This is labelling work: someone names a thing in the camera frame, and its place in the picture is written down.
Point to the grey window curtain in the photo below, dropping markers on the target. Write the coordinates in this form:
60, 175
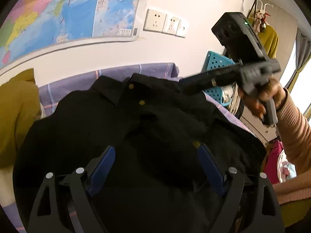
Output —
303, 50

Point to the mustard yellow garment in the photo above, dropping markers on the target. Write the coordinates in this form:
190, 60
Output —
20, 108

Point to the black button-up coat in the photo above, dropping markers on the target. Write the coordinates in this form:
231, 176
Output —
136, 150

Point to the teal perforated storage basket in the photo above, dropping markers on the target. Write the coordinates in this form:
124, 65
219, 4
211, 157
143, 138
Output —
220, 92

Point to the white wall socket panel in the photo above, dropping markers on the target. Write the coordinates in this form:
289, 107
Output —
161, 22

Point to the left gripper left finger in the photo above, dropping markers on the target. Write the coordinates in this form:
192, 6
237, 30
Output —
98, 170

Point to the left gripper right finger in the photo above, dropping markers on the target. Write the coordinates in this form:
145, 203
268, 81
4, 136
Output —
214, 173

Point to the person's right hand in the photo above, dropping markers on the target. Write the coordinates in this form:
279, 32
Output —
272, 90

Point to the pink patterned bedding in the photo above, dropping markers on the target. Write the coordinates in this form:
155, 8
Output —
276, 165

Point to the colourful wall map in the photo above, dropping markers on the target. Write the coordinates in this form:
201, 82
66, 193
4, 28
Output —
36, 24

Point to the pink ribbed right sleeve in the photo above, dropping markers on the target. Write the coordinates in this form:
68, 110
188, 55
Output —
294, 131

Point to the hanging mustard yellow coat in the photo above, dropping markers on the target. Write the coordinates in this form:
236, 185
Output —
269, 40

